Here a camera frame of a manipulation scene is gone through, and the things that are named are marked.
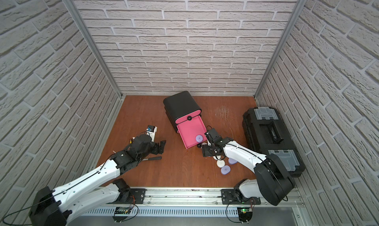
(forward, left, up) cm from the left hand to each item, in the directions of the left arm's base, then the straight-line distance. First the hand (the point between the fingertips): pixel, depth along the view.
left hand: (160, 137), depth 81 cm
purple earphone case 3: (-14, -37, -11) cm, 41 cm away
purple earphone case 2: (-10, -41, -10) cm, 44 cm away
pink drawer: (+13, -15, +2) cm, 20 cm away
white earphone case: (-11, -35, -11) cm, 38 cm away
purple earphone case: (+4, -22, -8) cm, 24 cm away
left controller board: (-32, +18, -17) cm, 41 cm away
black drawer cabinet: (+23, -9, +2) cm, 24 cm away
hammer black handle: (-7, +4, -13) cm, 15 cm away
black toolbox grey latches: (+2, -61, +2) cm, 61 cm away
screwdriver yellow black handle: (+4, +22, -12) cm, 25 cm away
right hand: (-3, -28, -11) cm, 30 cm away
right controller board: (-35, -44, -14) cm, 58 cm away
